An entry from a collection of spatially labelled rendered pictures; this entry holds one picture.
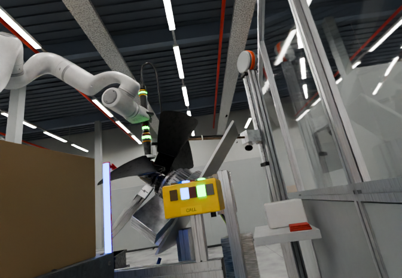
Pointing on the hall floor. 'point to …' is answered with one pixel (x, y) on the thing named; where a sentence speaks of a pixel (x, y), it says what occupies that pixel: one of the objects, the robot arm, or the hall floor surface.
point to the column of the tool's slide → (276, 191)
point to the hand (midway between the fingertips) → (145, 119)
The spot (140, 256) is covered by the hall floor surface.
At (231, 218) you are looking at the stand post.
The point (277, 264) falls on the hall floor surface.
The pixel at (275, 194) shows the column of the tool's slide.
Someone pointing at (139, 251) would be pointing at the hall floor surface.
